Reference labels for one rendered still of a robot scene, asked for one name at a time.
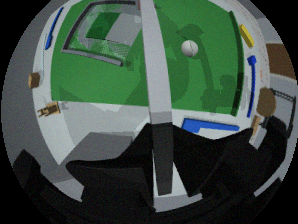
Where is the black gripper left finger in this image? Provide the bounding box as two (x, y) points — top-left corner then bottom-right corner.
(65, 123), (154, 206)

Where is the green putting mat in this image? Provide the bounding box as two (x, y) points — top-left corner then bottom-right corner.
(51, 0), (238, 115)

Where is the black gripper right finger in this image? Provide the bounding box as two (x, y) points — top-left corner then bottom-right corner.
(173, 124), (254, 197)

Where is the white golf ball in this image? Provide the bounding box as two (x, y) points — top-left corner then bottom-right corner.
(181, 40), (198, 57)

